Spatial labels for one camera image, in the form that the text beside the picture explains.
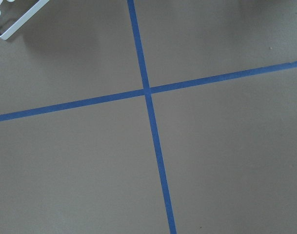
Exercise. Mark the white wire cup basket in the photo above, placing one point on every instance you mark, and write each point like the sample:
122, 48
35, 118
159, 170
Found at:
23, 19

